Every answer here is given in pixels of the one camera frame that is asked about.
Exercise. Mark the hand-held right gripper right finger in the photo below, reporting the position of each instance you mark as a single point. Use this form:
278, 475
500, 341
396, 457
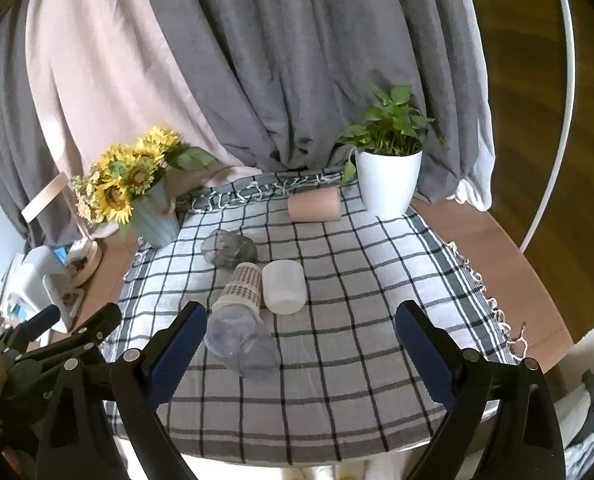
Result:
427, 355

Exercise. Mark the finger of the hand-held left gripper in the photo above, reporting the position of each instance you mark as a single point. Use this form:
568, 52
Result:
41, 318
92, 324

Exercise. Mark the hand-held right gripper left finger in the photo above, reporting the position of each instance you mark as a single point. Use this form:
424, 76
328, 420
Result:
177, 355

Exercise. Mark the patterned paper cup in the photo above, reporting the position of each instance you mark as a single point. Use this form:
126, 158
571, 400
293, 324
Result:
239, 285

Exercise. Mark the grey glass cup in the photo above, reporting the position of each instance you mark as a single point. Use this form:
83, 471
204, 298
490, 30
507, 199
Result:
227, 247

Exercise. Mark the white plastic cup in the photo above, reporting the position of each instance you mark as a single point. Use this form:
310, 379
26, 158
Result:
283, 287

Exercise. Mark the pink cup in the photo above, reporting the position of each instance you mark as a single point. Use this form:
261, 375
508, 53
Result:
314, 206

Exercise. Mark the white appliance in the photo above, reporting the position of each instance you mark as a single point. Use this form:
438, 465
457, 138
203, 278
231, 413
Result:
42, 275

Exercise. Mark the round wooden stand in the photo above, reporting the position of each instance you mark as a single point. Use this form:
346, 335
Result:
89, 260

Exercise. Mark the checked grey white tablecloth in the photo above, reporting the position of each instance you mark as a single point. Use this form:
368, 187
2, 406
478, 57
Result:
352, 310

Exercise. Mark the ribbed teal vase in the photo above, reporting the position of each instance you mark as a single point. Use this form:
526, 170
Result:
154, 222

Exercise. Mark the sunflower bouquet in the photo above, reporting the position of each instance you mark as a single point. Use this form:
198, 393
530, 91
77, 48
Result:
127, 175

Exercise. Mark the white plant pot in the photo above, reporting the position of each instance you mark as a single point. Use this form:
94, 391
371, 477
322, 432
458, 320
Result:
388, 185

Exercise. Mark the grey curtain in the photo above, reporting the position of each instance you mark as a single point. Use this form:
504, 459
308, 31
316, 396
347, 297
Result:
2, 135
302, 60

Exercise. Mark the white curtain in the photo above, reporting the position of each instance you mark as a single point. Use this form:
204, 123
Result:
477, 170

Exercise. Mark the green leafy plant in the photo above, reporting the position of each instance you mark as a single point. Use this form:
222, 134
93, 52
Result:
392, 127

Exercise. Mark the pink curtain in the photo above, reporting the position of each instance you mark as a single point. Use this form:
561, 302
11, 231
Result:
92, 85

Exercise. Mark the white hoop tube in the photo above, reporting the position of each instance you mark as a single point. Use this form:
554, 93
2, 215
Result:
557, 135

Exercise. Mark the white wooden frame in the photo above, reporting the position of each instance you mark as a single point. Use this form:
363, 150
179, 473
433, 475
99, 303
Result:
47, 195

